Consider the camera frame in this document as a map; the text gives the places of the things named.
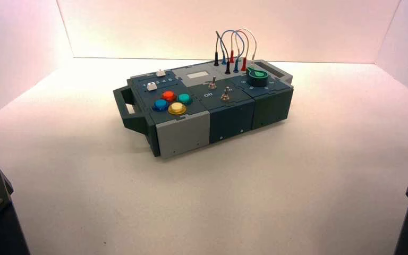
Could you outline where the teal and grey control box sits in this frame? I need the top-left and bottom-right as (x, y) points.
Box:
(113, 59), (294, 158)

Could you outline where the yellow round push button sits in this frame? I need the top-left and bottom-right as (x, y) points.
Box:
(168, 102), (187, 116)

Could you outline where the blue round push button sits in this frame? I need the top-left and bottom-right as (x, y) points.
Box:
(152, 99), (169, 112)

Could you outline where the green rotary knob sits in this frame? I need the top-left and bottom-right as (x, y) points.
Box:
(246, 66), (269, 88)

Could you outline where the black banana plug cable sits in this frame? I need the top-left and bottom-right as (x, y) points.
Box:
(214, 30), (232, 75)

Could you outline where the blue banana plug cable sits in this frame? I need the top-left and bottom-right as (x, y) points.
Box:
(221, 30), (245, 73)

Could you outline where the red banana plug cable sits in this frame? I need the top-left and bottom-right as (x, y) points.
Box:
(228, 29), (250, 72)

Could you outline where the white jumper cable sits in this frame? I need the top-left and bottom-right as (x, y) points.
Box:
(235, 27), (258, 61)

